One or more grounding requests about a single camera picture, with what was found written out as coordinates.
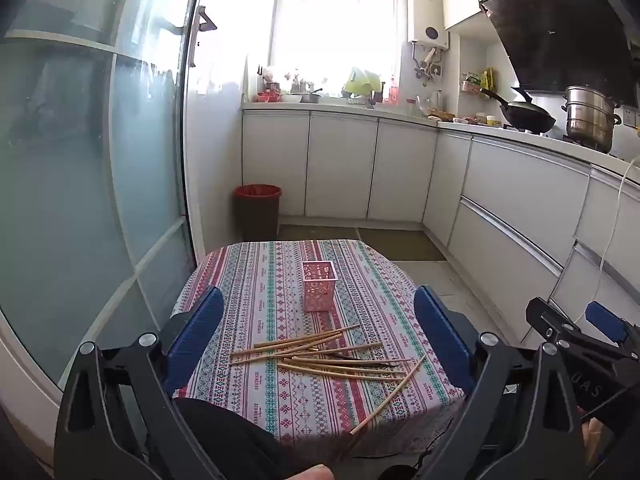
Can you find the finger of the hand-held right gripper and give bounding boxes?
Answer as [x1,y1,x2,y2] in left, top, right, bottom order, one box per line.
[585,302,640,352]
[525,297,627,362]

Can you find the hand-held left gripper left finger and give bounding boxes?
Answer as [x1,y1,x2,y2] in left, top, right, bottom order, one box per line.
[54,286,226,480]

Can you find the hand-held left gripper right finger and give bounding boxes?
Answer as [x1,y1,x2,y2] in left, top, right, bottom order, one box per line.
[413,285,583,480]

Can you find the group of wooden chopsticks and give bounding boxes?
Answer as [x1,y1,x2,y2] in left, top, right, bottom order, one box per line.
[229,324,428,436]

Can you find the pink perforated utensil holder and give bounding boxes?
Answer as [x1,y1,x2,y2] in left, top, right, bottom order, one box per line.
[301,260,338,313]

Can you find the person's right hand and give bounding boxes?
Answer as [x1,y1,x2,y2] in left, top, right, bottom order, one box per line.
[580,407,608,468]

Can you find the striped patterned tablecloth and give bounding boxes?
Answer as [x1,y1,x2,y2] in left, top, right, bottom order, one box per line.
[172,239,468,456]

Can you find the olive floor mat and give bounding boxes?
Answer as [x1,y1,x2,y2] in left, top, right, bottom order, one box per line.
[357,228,447,262]
[277,225,361,242]

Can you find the person's left leg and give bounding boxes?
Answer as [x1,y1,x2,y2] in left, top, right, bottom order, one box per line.
[172,397,323,480]

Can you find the brown trash bin red liner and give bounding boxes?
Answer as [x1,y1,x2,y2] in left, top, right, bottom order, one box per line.
[234,184,282,242]

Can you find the frosted glass door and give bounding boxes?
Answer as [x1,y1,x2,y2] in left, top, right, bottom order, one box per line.
[0,0,211,401]

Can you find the white kitchen base cabinets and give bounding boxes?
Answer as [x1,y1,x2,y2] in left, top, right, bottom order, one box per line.
[241,108,640,356]

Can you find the steel steamer pot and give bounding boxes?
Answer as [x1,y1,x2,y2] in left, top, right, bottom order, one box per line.
[562,85,622,154]

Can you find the black wok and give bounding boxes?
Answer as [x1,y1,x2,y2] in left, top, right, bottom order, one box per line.
[481,87,557,133]

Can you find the water heater pipes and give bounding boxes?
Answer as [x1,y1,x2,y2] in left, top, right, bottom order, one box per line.
[412,47,443,88]

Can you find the black range hood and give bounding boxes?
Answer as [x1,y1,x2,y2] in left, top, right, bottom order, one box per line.
[480,0,640,108]

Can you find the white water heater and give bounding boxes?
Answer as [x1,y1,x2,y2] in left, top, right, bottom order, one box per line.
[406,0,451,53]

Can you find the kitchen window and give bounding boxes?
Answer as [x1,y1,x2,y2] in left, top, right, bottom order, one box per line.
[270,0,403,96]

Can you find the white power cable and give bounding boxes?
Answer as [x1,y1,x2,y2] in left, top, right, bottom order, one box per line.
[572,155,640,326]

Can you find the wall spice rack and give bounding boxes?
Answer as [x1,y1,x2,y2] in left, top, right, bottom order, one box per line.
[460,67,498,96]

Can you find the metal door handle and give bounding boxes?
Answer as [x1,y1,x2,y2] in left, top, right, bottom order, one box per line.
[192,6,218,68]

